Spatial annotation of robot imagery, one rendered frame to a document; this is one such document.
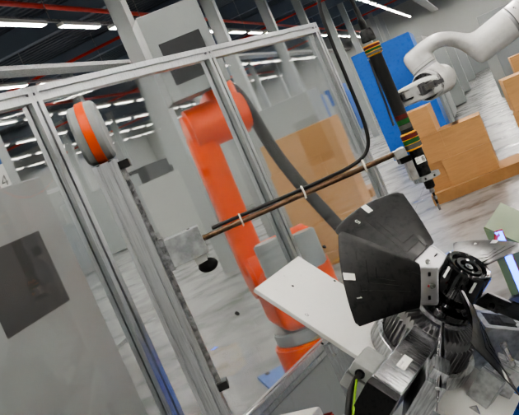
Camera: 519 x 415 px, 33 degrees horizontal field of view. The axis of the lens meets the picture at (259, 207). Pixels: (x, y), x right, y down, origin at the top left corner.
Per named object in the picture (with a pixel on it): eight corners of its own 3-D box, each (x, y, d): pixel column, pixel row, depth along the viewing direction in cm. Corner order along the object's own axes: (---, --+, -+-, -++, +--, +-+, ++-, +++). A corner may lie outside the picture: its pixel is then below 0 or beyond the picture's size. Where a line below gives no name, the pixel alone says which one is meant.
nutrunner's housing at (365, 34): (426, 191, 220) (354, 20, 217) (422, 190, 224) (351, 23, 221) (440, 184, 221) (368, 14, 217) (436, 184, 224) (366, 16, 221)
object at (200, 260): (201, 276, 217) (194, 258, 217) (201, 274, 221) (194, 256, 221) (220, 268, 218) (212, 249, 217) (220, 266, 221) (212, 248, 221)
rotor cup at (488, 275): (483, 317, 220) (509, 276, 214) (453, 328, 210) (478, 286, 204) (441, 282, 228) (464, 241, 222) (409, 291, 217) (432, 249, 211)
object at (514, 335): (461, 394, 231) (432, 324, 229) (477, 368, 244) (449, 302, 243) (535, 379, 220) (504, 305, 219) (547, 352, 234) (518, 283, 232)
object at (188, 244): (171, 272, 215) (156, 240, 215) (171, 268, 222) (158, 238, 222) (210, 255, 216) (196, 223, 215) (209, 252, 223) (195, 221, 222)
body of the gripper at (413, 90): (448, 91, 241) (436, 98, 231) (415, 104, 246) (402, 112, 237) (438, 66, 240) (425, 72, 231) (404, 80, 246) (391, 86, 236)
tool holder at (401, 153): (410, 188, 218) (395, 151, 218) (404, 187, 225) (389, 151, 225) (443, 173, 219) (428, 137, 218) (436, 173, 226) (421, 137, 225)
